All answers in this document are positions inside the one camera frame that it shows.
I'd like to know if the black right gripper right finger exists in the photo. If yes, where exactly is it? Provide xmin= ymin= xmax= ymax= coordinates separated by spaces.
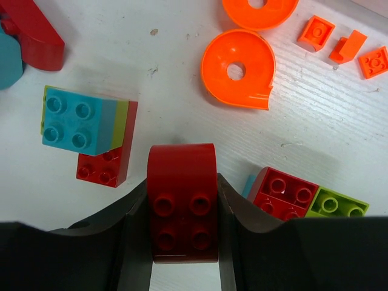
xmin=218 ymin=173 xmax=283 ymax=290

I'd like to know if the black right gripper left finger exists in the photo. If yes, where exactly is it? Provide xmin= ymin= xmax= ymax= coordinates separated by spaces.
xmin=53 ymin=181 xmax=152 ymax=290

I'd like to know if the red rounded lego brick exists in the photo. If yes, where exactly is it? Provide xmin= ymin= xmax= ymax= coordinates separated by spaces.
xmin=146 ymin=144 xmax=218 ymax=263

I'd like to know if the teal lego under right cluster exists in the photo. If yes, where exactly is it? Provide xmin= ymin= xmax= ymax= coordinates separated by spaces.
xmin=241 ymin=175 xmax=256 ymax=198

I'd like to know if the red lego brick right cluster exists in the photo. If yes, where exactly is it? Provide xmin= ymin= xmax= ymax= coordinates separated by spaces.
xmin=247 ymin=167 xmax=318 ymax=221

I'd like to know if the red lego brick under stack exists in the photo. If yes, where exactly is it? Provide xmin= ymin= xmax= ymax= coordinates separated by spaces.
xmin=76 ymin=101 xmax=138 ymax=188

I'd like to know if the lime lego brick right cluster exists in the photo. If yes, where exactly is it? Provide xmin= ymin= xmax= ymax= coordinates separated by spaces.
xmin=305 ymin=186 xmax=369 ymax=218

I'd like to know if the lime lego plate in stack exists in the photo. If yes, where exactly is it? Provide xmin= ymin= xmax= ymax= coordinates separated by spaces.
xmin=39 ymin=85 xmax=129 ymax=150

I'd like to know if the teal lego brick on stack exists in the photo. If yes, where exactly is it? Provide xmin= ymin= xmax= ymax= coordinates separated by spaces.
xmin=41 ymin=87 xmax=118 ymax=156

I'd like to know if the orange round disc piece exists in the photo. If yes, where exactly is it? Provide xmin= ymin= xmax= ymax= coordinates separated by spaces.
xmin=201 ymin=29 xmax=276 ymax=110

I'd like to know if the red long lego brick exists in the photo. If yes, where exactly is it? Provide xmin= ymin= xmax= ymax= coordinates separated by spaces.
xmin=1 ymin=0 xmax=65 ymax=72

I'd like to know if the small orange lego plate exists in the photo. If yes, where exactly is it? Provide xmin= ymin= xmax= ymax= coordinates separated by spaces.
xmin=297 ymin=15 xmax=335 ymax=52

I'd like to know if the teal rounded lego brick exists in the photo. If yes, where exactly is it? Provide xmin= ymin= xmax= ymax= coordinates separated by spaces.
xmin=0 ymin=27 xmax=24 ymax=90

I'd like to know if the small orange square lego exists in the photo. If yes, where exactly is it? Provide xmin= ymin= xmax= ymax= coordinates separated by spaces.
xmin=358 ymin=46 xmax=387 ymax=79

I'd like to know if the small orange lego bracket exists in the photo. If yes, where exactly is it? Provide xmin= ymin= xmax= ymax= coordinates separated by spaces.
xmin=329 ymin=30 xmax=367 ymax=64

